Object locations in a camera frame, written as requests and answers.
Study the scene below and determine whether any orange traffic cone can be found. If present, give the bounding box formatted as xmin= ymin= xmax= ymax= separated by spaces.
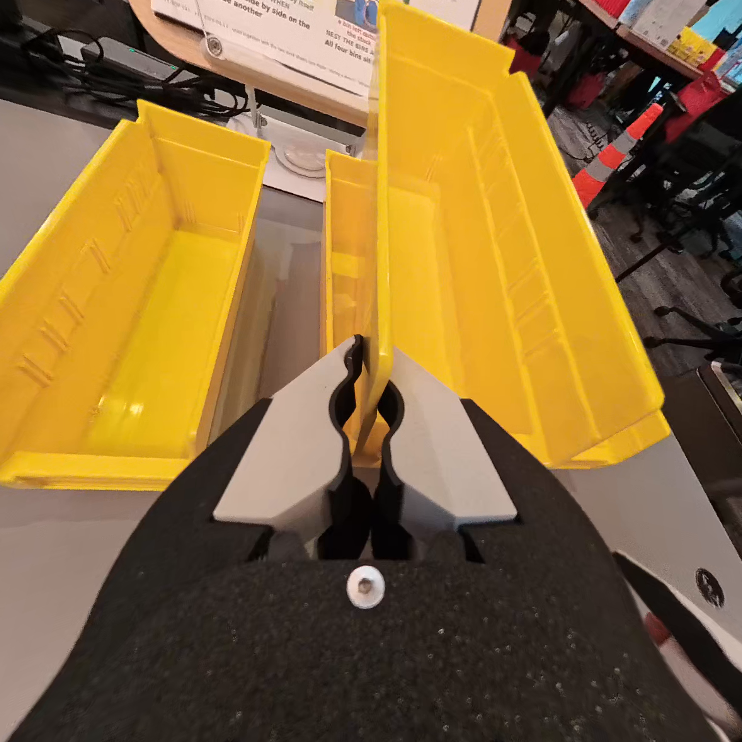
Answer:
xmin=571 ymin=103 xmax=665 ymax=209

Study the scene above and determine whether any red bag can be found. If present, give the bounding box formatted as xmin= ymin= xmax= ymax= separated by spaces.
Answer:
xmin=665 ymin=70 xmax=732 ymax=146

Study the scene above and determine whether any printed instruction sheet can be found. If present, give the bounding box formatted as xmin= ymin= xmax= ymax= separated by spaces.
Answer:
xmin=151 ymin=0 xmax=482 ymax=98

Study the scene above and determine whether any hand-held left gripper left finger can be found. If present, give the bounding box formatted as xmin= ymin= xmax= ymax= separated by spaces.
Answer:
xmin=213 ymin=335 xmax=365 ymax=559

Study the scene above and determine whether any cluttered table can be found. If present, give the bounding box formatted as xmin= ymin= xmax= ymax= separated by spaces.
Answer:
xmin=580 ymin=0 xmax=742 ymax=82

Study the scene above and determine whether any round metal desk screw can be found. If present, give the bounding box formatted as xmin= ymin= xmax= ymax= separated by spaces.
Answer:
xmin=694 ymin=568 xmax=725 ymax=608

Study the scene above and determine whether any wooden sign board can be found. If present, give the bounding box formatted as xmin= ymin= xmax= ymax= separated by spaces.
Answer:
xmin=128 ymin=0 xmax=514 ymax=129

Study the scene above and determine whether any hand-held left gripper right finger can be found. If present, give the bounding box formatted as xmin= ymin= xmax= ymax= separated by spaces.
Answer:
xmin=380 ymin=347 xmax=517 ymax=547

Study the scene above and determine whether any yellow plastic storage bin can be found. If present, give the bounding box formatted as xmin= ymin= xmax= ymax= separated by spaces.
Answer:
xmin=0 ymin=100 xmax=272 ymax=492
xmin=320 ymin=150 xmax=672 ymax=470
xmin=355 ymin=0 xmax=665 ymax=461

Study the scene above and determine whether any black power adapter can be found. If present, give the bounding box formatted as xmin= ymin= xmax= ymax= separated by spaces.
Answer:
xmin=81 ymin=36 xmax=182 ymax=82

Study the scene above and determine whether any grey desk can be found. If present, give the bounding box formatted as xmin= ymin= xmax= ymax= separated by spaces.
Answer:
xmin=0 ymin=95 xmax=742 ymax=742

